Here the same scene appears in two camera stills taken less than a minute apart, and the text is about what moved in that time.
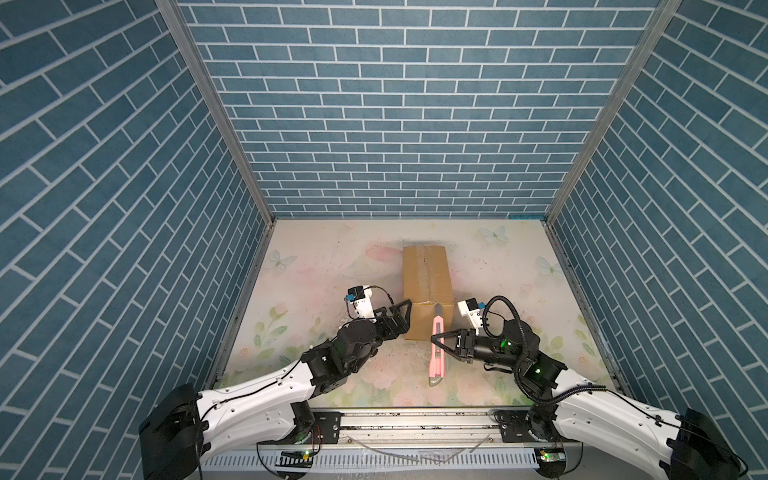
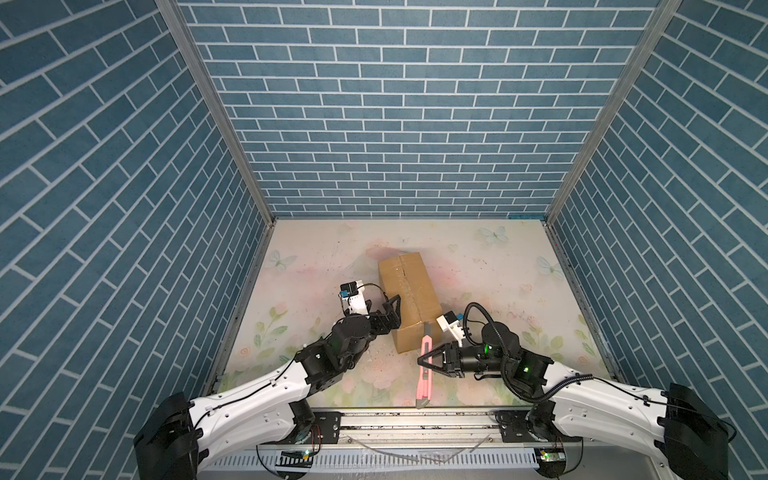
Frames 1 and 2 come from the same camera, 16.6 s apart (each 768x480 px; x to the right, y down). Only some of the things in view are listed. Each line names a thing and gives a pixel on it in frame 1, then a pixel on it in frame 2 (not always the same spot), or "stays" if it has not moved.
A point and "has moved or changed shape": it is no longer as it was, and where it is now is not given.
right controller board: x=551 y=461 stays
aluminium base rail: x=398 y=440 stays
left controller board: x=295 y=461 stays
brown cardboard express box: x=427 y=282 has moved or changed shape
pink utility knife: x=437 y=356 to x=426 y=373
